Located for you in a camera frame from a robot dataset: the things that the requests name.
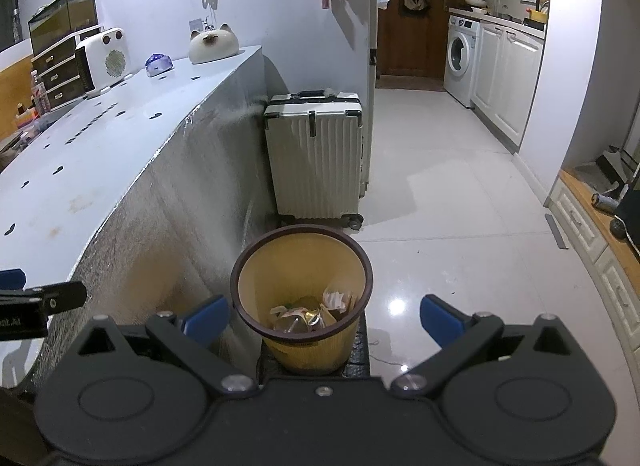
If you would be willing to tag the box of pink pens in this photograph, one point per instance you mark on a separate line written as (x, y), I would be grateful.
(26, 120)

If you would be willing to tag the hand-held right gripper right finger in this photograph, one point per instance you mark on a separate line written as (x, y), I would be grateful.
(442, 318)

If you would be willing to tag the white wall switch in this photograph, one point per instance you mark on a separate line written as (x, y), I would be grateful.
(195, 25)

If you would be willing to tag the water bottle with red label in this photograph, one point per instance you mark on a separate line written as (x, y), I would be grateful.
(40, 93)

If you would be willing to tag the white cat-shaped ornament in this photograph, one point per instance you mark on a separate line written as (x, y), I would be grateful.
(212, 45)

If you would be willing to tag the silver spray can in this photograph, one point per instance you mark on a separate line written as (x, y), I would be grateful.
(605, 201)

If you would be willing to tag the brown wooden door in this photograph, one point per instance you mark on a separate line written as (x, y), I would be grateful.
(415, 45)

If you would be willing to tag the white ribbed suitcase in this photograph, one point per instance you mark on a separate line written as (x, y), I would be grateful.
(315, 160)

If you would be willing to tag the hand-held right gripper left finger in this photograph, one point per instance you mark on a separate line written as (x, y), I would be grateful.
(207, 318)

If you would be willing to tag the white washing machine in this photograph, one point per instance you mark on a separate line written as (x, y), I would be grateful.
(460, 60)

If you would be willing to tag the torn cardboard piece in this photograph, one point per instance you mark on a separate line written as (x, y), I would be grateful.
(285, 312)

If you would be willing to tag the blue tissue pack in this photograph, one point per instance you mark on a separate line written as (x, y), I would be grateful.
(160, 64)

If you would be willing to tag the clear plastic bottle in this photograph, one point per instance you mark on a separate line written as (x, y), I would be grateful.
(290, 327)

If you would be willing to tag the dark drawer cabinet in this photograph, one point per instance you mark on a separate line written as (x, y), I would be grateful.
(57, 78)

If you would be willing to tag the white fan heater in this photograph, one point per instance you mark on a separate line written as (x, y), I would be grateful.
(105, 63)

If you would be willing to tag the black bag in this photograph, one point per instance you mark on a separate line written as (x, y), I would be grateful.
(629, 221)

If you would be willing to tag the glass aquarium tank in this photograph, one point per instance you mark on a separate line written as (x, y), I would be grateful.
(62, 20)

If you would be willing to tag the white paper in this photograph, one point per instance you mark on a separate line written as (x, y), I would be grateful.
(340, 302)

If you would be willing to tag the white kitchen base cabinets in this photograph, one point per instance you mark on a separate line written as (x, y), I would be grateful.
(505, 80)

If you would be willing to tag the gold foil wrapper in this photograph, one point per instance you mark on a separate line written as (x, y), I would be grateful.
(314, 318)

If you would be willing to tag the yellow bin with brown rim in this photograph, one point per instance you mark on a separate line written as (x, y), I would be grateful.
(300, 266)

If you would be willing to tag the white bench drawers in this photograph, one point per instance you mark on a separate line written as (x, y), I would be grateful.
(580, 226)

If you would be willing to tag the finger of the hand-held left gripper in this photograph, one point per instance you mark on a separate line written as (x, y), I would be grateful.
(11, 279)
(55, 296)

